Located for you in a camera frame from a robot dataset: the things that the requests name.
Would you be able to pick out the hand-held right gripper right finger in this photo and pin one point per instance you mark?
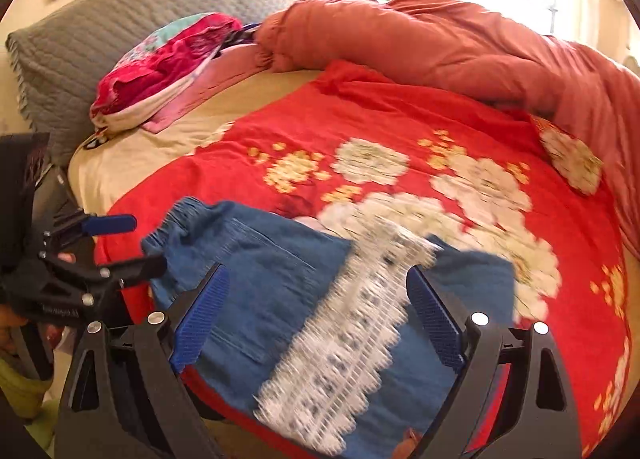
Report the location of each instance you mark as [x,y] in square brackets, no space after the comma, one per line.
[435,324]

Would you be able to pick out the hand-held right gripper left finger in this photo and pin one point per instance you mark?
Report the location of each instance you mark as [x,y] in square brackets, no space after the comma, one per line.
[200,319]

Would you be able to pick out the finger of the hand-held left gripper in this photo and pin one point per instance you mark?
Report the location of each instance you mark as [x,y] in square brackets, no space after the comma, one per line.
[110,224]
[140,269]

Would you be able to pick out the blue denim pants lace trim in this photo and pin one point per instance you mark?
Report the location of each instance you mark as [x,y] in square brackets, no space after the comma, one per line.
[260,264]

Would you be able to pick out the person's left hand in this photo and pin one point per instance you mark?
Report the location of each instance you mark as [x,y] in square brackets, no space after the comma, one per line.
[10,331]

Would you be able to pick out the yellow-green garment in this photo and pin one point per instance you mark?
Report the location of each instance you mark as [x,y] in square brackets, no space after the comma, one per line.
[20,384]

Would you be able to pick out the black bedside object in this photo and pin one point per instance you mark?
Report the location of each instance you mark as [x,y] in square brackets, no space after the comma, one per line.
[20,174]

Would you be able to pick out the pink floral cloth bundle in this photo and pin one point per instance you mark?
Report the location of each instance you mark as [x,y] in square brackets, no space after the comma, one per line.
[150,74]

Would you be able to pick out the pale pink pillow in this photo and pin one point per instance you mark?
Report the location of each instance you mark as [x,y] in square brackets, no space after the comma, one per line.
[215,79]

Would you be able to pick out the grey quilted headboard cover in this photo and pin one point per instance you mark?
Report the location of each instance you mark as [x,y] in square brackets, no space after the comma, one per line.
[125,14]

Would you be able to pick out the red floral blanket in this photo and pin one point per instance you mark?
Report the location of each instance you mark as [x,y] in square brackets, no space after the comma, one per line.
[400,109]

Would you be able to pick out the salmon pink duvet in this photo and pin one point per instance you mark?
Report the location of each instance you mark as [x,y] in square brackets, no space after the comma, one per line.
[450,44]

